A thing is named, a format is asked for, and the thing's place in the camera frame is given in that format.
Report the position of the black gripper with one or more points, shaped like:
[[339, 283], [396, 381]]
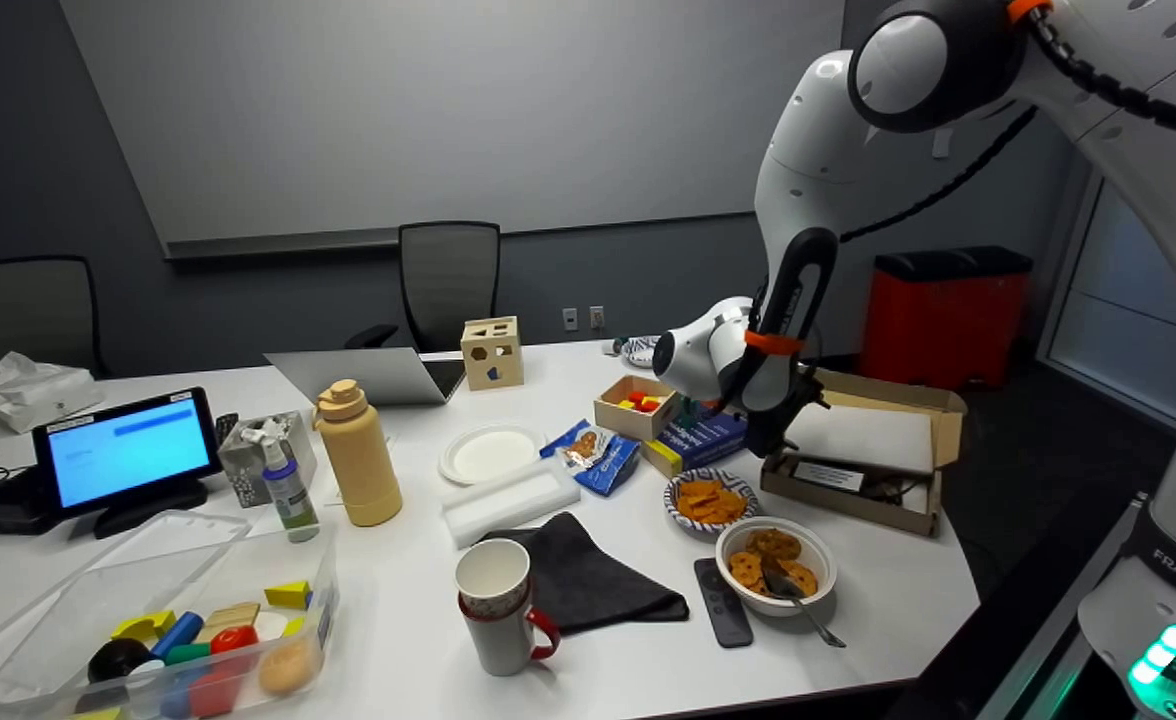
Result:
[[775, 423]]

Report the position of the white packing foam sheet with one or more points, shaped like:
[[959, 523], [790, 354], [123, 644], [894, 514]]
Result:
[[862, 438]]

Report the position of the brown cardboard box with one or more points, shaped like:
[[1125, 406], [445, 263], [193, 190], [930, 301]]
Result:
[[882, 385]]

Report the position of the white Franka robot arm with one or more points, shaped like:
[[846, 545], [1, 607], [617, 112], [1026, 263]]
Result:
[[831, 144]]

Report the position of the white foam roll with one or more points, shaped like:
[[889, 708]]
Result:
[[509, 504]]

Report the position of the blue book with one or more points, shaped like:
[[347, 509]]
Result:
[[705, 438]]

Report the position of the black power adapter with label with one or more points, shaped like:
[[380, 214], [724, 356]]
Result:
[[831, 479]]

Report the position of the patterned bowl of orange snacks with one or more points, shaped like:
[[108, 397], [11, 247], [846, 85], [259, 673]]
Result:
[[710, 504]]

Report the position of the white bowl of pretzels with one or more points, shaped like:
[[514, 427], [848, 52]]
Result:
[[748, 545]]

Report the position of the blue snack bag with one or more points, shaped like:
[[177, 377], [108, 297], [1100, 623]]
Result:
[[609, 467]]

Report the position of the black remote control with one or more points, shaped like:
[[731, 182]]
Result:
[[724, 607]]

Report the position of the red bin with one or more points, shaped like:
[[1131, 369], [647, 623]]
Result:
[[948, 324]]

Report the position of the metal spoon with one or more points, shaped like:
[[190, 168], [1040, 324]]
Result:
[[814, 624]]

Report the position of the dark grey cloth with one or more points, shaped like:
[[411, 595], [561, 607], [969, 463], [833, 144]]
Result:
[[588, 573]]

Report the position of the white plate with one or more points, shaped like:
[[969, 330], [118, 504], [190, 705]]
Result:
[[488, 456]]

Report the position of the wooden shape sorter cube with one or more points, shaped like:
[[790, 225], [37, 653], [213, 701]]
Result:
[[492, 354]]

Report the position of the grey mesh office chair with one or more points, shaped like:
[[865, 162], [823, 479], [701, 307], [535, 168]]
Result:
[[450, 273], [30, 307]]

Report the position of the frosted glass door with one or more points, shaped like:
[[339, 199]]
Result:
[[1133, 307]]

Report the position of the tan bottle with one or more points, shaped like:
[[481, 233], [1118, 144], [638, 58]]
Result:
[[361, 467]]

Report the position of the grey laptop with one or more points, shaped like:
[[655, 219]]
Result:
[[349, 377]]

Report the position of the small spray bottle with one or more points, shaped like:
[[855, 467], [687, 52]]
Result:
[[293, 503]]

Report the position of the yellow wedge block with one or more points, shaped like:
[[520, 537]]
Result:
[[288, 595]]

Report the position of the grey carton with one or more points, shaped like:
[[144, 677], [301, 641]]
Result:
[[242, 463]]

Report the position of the tan toy egg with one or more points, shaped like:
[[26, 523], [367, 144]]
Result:
[[288, 660]]

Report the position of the red toy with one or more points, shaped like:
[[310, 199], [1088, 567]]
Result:
[[230, 641]]

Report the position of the blue cylinder toy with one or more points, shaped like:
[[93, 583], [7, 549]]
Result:
[[177, 630]]

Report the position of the tablet with blue screen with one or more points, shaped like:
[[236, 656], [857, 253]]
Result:
[[129, 455]]

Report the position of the black round toy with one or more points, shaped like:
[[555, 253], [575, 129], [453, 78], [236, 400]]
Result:
[[118, 656]]

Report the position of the white plastic bag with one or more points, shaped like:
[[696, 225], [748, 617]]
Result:
[[20, 385]]

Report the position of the clear plastic toy bin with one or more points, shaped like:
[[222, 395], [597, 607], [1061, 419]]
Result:
[[30, 624]]

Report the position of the beige wall outlet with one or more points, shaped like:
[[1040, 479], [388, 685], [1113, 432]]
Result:
[[597, 317]]

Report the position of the white wall outlet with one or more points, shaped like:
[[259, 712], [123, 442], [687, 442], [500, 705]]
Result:
[[569, 317]]

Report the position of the wall whiteboard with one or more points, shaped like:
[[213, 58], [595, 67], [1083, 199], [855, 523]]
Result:
[[412, 105]]

